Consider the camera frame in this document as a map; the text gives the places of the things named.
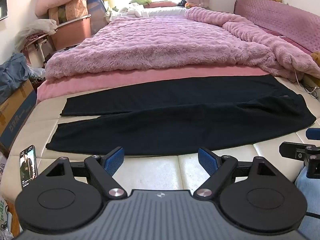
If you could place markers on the white crumpled clothes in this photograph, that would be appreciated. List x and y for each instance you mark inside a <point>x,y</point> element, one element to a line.
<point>132,11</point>

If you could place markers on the brown patterned storage bag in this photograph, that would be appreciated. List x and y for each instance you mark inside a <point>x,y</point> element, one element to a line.
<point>68,10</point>

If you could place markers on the blue patterned bedding bag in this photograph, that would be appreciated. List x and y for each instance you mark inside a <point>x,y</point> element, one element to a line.
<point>96,15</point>

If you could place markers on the pink pillow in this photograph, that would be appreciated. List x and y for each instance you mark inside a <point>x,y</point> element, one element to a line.
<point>161,4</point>

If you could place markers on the white plastic bag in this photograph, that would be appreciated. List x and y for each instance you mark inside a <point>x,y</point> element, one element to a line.
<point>35,30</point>

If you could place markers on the pink bed sheet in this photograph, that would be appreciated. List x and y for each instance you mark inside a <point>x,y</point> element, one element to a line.
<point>100,82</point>

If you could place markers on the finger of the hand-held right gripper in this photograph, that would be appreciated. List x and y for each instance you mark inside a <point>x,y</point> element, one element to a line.
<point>313,133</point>
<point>291,148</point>

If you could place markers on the pink storage box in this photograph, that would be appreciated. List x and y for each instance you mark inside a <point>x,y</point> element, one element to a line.
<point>72,33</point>

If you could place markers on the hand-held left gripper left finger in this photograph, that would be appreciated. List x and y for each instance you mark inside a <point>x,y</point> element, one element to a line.
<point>115,160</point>

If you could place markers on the brown cardboard box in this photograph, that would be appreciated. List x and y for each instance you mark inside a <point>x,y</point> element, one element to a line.
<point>15,112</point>

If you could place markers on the black wall screen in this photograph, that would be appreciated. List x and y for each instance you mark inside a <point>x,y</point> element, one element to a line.
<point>3,2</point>

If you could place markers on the pink fluffy blanket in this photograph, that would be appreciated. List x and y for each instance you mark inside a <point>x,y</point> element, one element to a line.
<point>162,42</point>

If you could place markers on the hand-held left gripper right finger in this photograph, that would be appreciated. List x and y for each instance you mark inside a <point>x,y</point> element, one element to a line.
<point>207,160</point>

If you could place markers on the green cloth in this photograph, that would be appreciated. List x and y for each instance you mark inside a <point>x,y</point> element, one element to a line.
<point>141,1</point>

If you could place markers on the person's light blue clothing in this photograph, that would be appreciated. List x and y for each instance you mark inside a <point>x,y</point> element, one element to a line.
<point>308,205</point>

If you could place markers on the smartphone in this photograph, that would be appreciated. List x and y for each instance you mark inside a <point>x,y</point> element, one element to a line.
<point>28,166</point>

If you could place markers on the black pants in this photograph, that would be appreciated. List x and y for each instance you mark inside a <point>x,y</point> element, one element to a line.
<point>175,120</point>

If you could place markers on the purple headboard cover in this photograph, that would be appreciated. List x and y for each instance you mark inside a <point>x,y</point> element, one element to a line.
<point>280,17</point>

